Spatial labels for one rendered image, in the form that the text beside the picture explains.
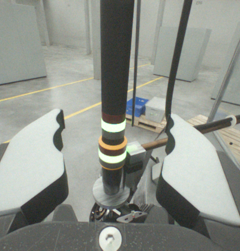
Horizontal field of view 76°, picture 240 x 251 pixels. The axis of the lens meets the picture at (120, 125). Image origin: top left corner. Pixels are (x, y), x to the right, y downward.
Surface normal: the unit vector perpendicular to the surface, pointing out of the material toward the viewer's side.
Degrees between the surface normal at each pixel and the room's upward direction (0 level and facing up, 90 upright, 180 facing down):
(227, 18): 90
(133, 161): 90
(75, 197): 0
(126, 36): 90
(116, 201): 0
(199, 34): 90
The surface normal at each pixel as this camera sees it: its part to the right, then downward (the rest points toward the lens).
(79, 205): 0.04, -0.86
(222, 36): -0.60, 0.40
